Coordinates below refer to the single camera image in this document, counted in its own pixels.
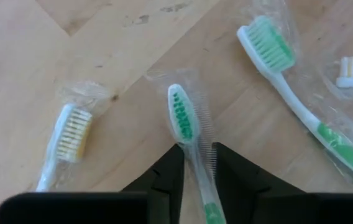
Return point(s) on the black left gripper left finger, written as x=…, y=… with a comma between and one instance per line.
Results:
x=158, y=199

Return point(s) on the blue toothbrush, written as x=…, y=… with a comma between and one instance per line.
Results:
x=71, y=137

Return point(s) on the green toothbrush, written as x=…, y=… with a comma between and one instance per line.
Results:
x=182, y=115
x=269, y=46

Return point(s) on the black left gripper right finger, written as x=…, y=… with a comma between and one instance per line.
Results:
x=251, y=202

